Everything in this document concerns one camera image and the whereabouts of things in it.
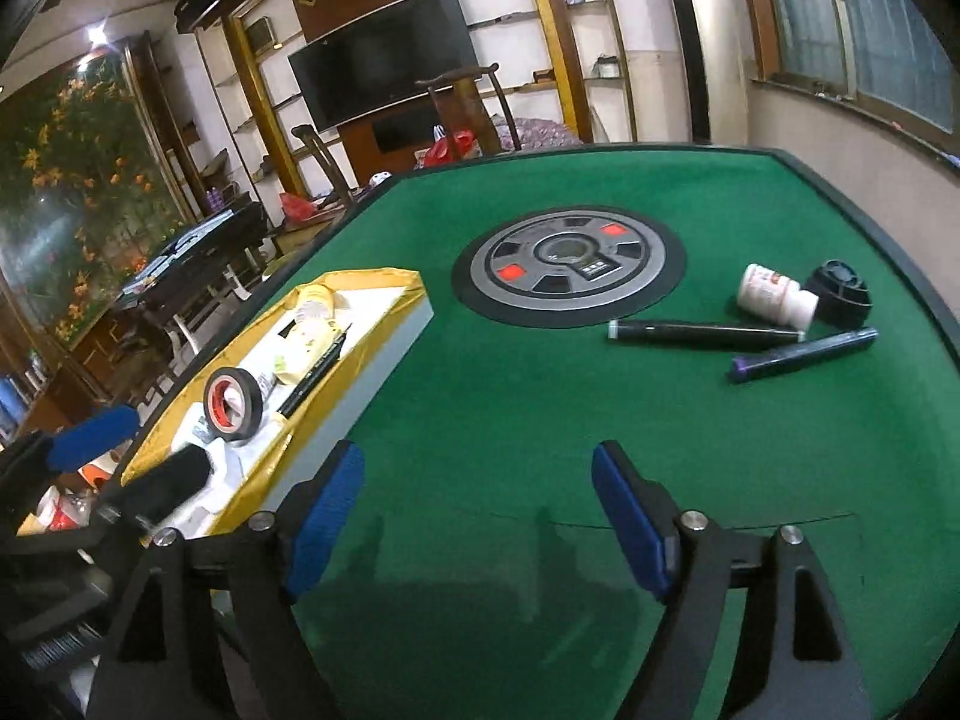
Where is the round grey table centre dial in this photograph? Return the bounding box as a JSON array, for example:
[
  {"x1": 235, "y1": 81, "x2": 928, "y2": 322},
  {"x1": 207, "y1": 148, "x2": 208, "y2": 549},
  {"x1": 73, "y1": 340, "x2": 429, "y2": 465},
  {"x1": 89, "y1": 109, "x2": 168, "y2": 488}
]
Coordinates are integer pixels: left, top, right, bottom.
[{"x1": 451, "y1": 205, "x2": 688, "y2": 329}]

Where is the wooden wall shelving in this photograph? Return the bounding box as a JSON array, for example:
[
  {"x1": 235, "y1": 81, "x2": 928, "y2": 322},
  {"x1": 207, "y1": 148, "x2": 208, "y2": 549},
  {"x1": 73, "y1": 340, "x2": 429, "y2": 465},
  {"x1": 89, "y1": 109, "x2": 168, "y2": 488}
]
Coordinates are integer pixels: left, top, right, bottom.
[{"x1": 442, "y1": 0, "x2": 640, "y2": 145}]

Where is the black round ribbed lid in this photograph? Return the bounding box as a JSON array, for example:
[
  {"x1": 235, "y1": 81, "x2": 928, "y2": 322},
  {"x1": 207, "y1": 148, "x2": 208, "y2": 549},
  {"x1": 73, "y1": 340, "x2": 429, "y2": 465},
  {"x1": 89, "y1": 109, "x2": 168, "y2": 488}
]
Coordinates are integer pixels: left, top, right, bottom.
[{"x1": 806, "y1": 258, "x2": 875, "y2": 329}]

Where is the black keyboard on stand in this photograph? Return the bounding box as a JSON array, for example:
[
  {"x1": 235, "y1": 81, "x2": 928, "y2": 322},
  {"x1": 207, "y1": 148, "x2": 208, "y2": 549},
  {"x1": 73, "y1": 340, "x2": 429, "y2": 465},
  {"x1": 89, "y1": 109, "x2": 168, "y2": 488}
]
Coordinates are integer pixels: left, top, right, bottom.
[{"x1": 118, "y1": 201, "x2": 272, "y2": 320}]

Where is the yellow cartoon toy case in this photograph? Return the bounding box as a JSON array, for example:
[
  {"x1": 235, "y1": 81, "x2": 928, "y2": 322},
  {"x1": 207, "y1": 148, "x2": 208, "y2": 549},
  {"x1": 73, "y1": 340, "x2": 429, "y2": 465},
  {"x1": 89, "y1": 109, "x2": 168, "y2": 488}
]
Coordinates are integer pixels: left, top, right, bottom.
[{"x1": 276, "y1": 313, "x2": 342, "y2": 385}]

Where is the black flat television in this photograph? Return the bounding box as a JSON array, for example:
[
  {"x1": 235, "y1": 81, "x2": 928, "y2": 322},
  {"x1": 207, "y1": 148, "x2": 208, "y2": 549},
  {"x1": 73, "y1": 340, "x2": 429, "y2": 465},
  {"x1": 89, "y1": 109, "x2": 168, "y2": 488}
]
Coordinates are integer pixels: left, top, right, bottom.
[{"x1": 288, "y1": 0, "x2": 482, "y2": 134}]

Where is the yellow tape roll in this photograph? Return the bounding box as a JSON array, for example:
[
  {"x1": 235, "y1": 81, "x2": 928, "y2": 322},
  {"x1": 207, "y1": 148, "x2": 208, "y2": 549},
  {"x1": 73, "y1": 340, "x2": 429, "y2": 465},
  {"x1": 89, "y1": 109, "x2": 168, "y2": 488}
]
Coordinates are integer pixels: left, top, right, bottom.
[{"x1": 292, "y1": 283, "x2": 340, "y2": 320}]

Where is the orange flower wall painting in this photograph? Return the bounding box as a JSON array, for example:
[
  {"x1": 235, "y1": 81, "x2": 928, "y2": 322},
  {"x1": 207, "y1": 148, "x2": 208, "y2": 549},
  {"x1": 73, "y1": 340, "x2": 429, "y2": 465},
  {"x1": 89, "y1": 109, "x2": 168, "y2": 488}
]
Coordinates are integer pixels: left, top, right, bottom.
[{"x1": 0, "y1": 51, "x2": 190, "y2": 350}]

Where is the black marker pen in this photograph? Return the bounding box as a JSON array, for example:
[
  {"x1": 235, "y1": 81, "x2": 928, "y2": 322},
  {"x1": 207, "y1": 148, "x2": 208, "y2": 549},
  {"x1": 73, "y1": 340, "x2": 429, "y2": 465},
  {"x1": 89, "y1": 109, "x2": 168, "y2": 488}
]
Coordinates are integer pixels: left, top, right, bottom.
[{"x1": 276, "y1": 322, "x2": 354, "y2": 421}]

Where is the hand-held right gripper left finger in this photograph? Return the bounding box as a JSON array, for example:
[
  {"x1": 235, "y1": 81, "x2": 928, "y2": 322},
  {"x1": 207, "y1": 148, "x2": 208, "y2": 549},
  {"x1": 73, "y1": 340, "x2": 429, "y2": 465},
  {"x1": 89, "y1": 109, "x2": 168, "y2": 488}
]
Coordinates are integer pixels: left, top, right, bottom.
[{"x1": 88, "y1": 441, "x2": 366, "y2": 720}]

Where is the floral blanket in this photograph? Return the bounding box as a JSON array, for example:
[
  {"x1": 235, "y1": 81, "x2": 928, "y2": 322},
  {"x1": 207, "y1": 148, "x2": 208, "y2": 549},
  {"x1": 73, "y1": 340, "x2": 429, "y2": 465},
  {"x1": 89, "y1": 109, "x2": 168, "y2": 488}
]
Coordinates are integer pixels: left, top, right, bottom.
[{"x1": 495, "y1": 115, "x2": 582, "y2": 151}]

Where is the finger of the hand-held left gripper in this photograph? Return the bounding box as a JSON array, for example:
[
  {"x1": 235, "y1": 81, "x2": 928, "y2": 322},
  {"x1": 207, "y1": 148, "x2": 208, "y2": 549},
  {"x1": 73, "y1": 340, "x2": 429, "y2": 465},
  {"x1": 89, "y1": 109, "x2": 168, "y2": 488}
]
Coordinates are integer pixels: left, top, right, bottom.
[
  {"x1": 41, "y1": 403, "x2": 142, "y2": 475},
  {"x1": 96, "y1": 446, "x2": 213, "y2": 531}
]

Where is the white foam tray yellow edge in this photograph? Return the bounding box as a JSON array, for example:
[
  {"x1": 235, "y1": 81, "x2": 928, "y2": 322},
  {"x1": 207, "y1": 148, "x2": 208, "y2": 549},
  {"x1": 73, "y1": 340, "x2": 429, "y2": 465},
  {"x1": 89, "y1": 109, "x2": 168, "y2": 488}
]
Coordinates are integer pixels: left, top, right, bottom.
[{"x1": 120, "y1": 265, "x2": 436, "y2": 541}]

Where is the black marker green cap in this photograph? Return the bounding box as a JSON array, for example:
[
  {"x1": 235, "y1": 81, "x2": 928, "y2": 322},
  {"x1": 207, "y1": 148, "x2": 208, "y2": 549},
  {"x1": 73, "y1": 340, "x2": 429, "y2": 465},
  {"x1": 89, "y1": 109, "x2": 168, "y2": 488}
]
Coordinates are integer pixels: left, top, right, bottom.
[{"x1": 607, "y1": 318, "x2": 808, "y2": 351}]

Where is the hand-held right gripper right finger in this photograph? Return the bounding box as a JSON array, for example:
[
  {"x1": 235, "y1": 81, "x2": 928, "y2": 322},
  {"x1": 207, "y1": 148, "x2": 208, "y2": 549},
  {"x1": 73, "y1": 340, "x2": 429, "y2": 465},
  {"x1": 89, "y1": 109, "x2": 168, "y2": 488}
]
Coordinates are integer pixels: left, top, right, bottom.
[{"x1": 591, "y1": 441, "x2": 875, "y2": 720}]

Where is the brown television cabinet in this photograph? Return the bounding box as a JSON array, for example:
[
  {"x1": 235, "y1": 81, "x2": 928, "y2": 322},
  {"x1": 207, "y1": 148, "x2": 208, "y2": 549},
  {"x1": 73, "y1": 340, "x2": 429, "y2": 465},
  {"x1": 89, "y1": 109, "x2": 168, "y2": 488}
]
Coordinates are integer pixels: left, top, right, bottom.
[{"x1": 337, "y1": 97, "x2": 500, "y2": 166}]

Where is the black marker purple cap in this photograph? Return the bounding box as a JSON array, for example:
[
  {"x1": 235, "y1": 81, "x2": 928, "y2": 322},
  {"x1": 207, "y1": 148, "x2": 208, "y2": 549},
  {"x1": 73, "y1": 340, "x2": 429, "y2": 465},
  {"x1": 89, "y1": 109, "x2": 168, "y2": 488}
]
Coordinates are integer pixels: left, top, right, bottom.
[{"x1": 730, "y1": 326, "x2": 880, "y2": 385}]

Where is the black tape roll red core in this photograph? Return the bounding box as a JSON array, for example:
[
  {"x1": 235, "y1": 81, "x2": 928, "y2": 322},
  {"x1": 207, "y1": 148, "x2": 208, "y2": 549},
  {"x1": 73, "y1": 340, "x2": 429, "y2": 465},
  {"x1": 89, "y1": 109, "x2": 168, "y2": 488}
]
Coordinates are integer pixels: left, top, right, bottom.
[{"x1": 203, "y1": 367, "x2": 264, "y2": 444}]

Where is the white pill bottle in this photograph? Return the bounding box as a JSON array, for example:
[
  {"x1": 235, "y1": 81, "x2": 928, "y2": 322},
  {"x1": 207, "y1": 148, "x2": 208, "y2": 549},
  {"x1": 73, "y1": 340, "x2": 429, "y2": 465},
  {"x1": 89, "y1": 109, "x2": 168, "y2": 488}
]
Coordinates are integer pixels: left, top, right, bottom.
[{"x1": 736, "y1": 263, "x2": 821, "y2": 332}]

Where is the black upright pole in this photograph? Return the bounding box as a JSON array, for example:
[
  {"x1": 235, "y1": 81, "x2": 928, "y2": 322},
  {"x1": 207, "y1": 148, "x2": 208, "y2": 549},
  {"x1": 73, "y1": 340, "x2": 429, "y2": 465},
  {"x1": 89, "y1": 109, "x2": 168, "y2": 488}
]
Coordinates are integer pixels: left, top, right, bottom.
[{"x1": 658, "y1": 0, "x2": 713, "y2": 145}]

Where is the window with wooden frame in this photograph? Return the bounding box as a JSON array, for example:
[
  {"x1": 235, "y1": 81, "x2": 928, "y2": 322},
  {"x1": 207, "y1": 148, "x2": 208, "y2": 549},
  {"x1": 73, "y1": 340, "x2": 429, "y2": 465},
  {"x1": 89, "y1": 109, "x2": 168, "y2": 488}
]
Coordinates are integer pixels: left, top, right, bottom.
[{"x1": 739, "y1": 0, "x2": 960, "y2": 155}]

